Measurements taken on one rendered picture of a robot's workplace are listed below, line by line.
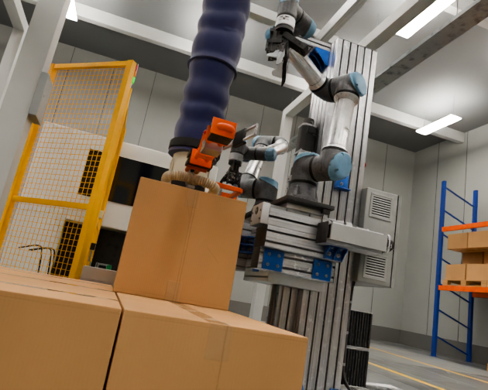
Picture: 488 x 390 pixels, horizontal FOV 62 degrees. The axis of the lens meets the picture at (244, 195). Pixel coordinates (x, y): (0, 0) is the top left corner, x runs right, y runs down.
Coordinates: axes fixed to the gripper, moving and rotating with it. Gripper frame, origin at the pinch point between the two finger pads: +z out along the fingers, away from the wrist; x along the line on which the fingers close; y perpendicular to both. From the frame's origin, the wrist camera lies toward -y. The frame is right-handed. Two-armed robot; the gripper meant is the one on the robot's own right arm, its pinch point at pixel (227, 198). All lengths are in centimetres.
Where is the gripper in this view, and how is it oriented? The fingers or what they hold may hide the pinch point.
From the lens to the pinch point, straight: 215.2
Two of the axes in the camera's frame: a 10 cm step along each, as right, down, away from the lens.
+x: 9.3, 2.5, 2.6
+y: 3.1, -1.9, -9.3
